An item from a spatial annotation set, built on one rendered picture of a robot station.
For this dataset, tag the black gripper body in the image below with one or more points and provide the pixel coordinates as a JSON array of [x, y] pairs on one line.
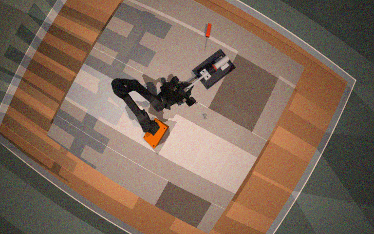
[[180, 93]]

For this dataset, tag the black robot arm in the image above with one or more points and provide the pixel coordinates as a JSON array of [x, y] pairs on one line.
[[165, 99]]

